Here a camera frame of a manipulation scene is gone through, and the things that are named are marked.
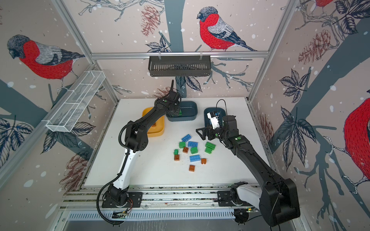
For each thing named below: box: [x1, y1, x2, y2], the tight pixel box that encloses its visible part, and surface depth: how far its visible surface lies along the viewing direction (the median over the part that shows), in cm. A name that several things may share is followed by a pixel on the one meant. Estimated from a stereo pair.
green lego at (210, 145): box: [204, 141, 217, 151], surface depth 94 cm
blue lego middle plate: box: [187, 141, 199, 148], surface depth 94 cm
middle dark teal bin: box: [165, 101, 199, 122], surface depth 110 cm
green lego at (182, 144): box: [178, 141, 186, 149], surface depth 95 cm
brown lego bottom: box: [188, 164, 196, 172], surface depth 85 cm
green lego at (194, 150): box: [190, 146, 199, 154], surface depth 92 cm
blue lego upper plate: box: [181, 133, 192, 142], surface depth 100 cm
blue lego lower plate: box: [189, 154, 201, 163], surface depth 89 cm
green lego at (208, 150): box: [204, 146, 213, 154], surface depth 94 cm
